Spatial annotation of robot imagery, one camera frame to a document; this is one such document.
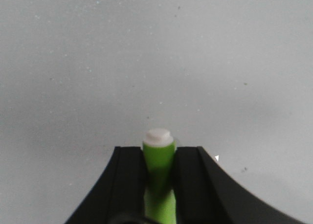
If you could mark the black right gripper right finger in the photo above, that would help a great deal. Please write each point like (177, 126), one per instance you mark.
(206, 194)

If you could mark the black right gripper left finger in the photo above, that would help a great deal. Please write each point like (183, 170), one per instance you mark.
(118, 195)

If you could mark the green pen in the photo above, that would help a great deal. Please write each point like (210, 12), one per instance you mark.
(159, 149)

